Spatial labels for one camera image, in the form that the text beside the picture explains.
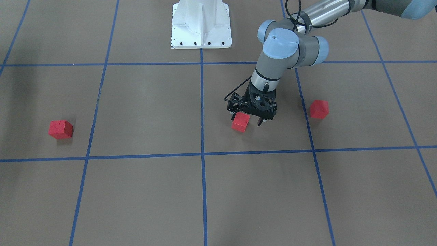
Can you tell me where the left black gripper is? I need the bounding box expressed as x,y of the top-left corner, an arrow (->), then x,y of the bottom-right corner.
232,82 -> 277,127

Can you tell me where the red block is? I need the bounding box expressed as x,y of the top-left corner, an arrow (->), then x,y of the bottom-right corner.
48,120 -> 74,139
310,100 -> 330,119

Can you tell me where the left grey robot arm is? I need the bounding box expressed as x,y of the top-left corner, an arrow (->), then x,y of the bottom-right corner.
224,0 -> 436,125

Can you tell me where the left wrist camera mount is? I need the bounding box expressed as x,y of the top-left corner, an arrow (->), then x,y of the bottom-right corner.
227,92 -> 246,113

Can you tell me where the white pedestal base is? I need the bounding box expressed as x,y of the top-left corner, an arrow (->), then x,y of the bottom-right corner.
171,0 -> 232,49

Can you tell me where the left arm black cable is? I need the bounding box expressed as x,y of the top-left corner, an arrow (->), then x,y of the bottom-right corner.
224,0 -> 338,103

